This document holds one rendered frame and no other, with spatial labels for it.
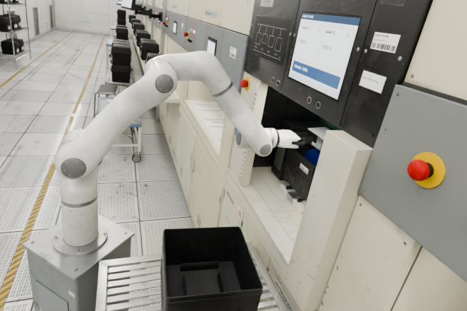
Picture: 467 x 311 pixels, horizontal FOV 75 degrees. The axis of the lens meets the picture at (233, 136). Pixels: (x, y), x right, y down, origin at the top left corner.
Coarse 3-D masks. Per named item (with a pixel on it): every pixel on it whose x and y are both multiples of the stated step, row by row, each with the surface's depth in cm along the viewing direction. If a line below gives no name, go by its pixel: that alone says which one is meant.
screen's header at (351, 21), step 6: (306, 18) 97; (312, 18) 94; (318, 18) 92; (324, 18) 89; (330, 18) 86; (336, 18) 84; (342, 18) 82; (348, 18) 80; (354, 18) 77; (360, 18) 76; (354, 24) 77
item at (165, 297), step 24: (168, 240) 106; (192, 240) 109; (216, 240) 111; (240, 240) 109; (168, 264) 110; (192, 264) 110; (216, 264) 112; (240, 264) 108; (168, 288) 102; (192, 288) 103; (216, 288) 105; (240, 288) 106
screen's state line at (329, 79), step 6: (294, 60) 104; (294, 66) 104; (300, 66) 100; (306, 66) 97; (300, 72) 100; (306, 72) 97; (312, 72) 94; (318, 72) 91; (324, 72) 89; (318, 78) 91; (324, 78) 89; (330, 78) 86; (336, 78) 84; (330, 84) 86; (336, 84) 84
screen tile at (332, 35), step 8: (328, 32) 87; (336, 32) 84; (344, 32) 81; (352, 32) 78; (328, 40) 87; (336, 40) 84; (344, 40) 81; (320, 48) 90; (344, 48) 81; (320, 56) 90; (328, 56) 87; (336, 56) 84; (344, 56) 81; (320, 64) 90; (328, 64) 87; (336, 64) 84; (344, 64) 81
